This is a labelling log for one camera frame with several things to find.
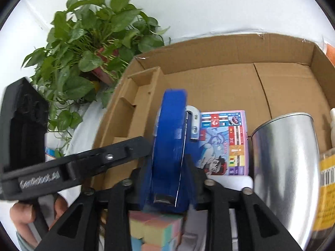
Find blue and white packet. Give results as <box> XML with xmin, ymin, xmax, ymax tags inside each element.
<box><xmin>44</xmin><ymin>133</ymin><xmax>57</xmax><ymax>163</ymax></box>

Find person's left forearm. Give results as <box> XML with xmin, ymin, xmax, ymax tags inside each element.
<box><xmin>16</xmin><ymin>230</ymin><xmax>37</xmax><ymax>249</ymax></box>

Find pastel puzzle cube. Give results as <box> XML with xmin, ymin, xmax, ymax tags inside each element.
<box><xmin>129</xmin><ymin>211</ymin><xmax>184</xmax><ymax>251</ymax></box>

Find person's left hand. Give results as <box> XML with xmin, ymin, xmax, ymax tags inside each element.
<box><xmin>10</xmin><ymin>196</ymin><xmax>70</xmax><ymax>249</ymax></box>

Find white nozzle bottle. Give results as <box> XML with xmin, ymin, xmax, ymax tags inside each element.
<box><xmin>328</xmin><ymin>107</ymin><xmax>335</xmax><ymax>149</ymax></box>

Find brown cardboard box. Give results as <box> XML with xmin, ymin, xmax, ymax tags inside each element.
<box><xmin>90</xmin><ymin>33</ymin><xmax>335</xmax><ymax>190</ymax></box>

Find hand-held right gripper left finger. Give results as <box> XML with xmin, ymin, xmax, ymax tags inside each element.
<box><xmin>34</xmin><ymin>168</ymin><xmax>155</xmax><ymax>251</ymax></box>

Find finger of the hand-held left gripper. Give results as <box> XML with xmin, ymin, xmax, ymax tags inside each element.
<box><xmin>68</xmin><ymin>136</ymin><xmax>155</xmax><ymax>187</ymax></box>

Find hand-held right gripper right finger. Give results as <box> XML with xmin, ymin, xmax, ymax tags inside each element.
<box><xmin>184</xmin><ymin>160</ymin><xmax>301</xmax><ymax>251</ymax></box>

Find shiny metal cup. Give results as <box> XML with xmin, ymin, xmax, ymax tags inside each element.
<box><xmin>250</xmin><ymin>112</ymin><xmax>322</xmax><ymax>250</ymax></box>

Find colourful cartoon game box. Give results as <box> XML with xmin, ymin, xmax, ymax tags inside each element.
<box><xmin>195</xmin><ymin>110</ymin><xmax>255</xmax><ymax>192</ymax></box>

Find orange label bottle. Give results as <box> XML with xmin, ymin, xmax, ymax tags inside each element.
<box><xmin>323</xmin><ymin>42</ymin><xmax>335</xmax><ymax>66</ymax></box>

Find terracotta plant pot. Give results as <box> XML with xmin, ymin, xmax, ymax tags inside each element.
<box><xmin>90</xmin><ymin>46</ymin><xmax>118</xmax><ymax>85</ymax></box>

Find green leafy plant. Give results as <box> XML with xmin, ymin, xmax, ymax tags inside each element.
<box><xmin>22</xmin><ymin>0</ymin><xmax>170</xmax><ymax>159</ymax></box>

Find yellow label bottle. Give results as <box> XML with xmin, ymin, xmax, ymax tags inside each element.
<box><xmin>311</xmin><ymin>146</ymin><xmax>335</xmax><ymax>233</ymax></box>

